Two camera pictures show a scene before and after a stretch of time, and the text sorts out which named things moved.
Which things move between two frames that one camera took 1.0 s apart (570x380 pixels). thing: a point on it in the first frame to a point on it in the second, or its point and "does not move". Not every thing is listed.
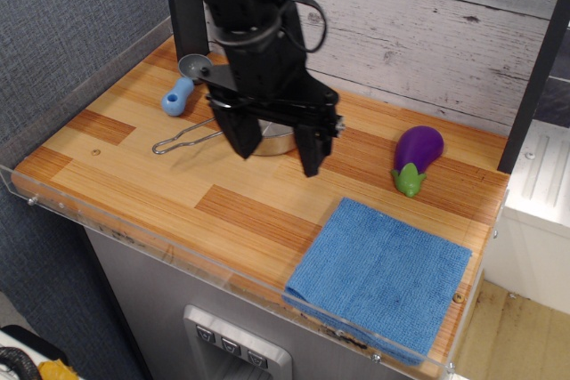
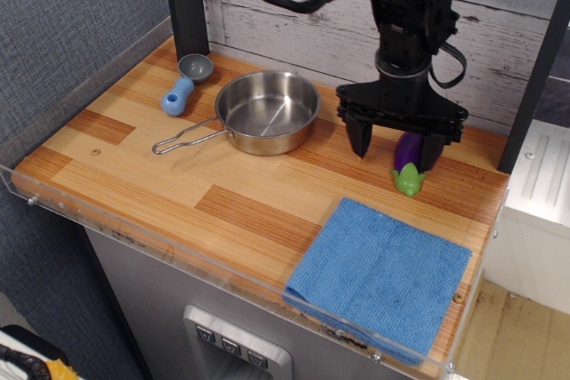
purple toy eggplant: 416,149 does not move
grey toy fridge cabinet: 189,326 does not move
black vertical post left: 186,3 does not move
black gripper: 267,76 to 403,97
